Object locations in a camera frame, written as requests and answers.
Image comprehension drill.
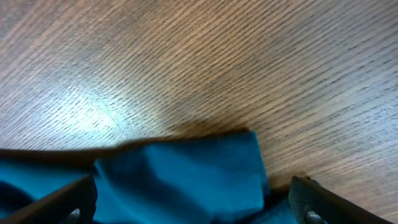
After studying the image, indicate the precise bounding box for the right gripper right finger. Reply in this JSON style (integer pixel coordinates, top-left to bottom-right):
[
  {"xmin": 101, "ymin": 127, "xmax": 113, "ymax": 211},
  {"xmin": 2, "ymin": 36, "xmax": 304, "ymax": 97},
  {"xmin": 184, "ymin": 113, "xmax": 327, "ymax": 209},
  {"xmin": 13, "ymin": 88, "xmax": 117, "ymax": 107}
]
[{"xmin": 289, "ymin": 176, "xmax": 391, "ymax": 224}]

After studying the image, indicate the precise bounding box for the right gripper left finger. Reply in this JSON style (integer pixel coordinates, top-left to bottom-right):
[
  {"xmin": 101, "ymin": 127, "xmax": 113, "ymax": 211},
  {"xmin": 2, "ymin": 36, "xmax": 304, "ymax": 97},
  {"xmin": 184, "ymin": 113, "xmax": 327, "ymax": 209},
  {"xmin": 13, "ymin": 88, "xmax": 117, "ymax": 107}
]
[{"xmin": 1, "ymin": 175, "xmax": 98, "ymax": 224}]

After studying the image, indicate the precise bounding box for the blue t-shirt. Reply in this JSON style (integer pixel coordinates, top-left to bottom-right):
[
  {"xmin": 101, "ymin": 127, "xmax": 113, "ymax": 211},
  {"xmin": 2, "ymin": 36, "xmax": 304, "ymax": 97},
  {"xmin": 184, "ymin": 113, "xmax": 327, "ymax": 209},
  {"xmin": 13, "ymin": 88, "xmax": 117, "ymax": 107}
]
[{"xmin": 1, "ymin": 130, "xmax": 295, "ymax": 223}]

